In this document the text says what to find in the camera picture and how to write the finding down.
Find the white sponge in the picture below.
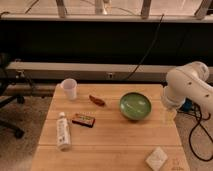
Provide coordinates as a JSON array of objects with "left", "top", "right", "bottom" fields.
[{"left": 146, "top": 147, "right": 168, "bottom": 171}]

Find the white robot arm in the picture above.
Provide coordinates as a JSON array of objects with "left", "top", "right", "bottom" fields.
[{"left": 161, "top": 61, "right": 213, "bottom": 114}]

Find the green ceramic bowl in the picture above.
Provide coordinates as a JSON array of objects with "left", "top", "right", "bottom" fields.
[{"left": 119, "top": 92, "right": 152, "bottom": 121}]

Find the brown chili pepper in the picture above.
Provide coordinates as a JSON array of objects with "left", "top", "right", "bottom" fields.
[{"left": 89, "top": 95, "right": 105, "bottom": 106}]

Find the white plastic cup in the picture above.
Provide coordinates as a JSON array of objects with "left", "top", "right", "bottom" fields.
[{"left": 60, "top": 78, "right": 77, "bottom": 100}]

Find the small red box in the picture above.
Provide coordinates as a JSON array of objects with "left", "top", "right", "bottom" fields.
[{"left": 72, "top": 114, "right": 95, "bottom": 128}]

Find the white plastic bottle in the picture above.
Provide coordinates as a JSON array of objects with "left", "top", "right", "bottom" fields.
[{"left": 56, "top": 112, "right": 71, "bottom": 151}]

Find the blue power adapter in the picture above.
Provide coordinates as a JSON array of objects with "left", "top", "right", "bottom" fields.
[{"left": 180, "top": 99, "right": 193, "bottom": 112}]

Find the black office chair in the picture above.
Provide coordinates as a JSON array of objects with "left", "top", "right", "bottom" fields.
[{"left": 0, "top": 53, "right": 25, "bottom": 139}]

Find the black hanging cable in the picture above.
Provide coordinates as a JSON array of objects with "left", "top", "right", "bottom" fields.
[{"left": 121, "top": 13, "right": 166, "bottom": 82}]

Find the black floor cable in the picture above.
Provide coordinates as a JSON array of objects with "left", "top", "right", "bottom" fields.
[{"left": 176, "top": 101, "right": 213, "bottom": 163}]

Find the long metal rail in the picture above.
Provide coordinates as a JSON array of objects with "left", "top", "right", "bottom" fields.
[{"left": 7, "top": 62, "right": 172, "bottom": 82}]

